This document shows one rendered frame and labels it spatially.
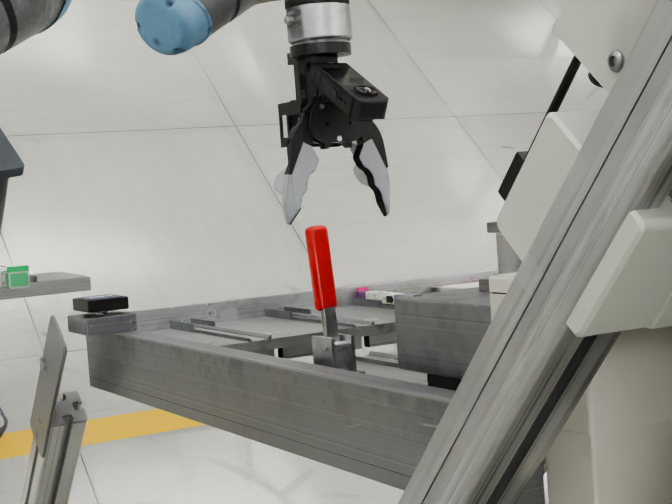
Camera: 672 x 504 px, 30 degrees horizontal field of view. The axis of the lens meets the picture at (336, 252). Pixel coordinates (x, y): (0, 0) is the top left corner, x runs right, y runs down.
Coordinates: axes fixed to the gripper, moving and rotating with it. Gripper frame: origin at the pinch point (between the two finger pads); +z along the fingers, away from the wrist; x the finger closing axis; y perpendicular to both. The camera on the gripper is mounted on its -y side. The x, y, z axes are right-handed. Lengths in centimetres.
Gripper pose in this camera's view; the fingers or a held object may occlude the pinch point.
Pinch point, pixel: (341, 217)
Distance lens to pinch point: 144.3
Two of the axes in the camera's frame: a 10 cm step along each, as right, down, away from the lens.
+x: -8.7, 0.9, -4.8
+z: 0.7, 10.0, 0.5
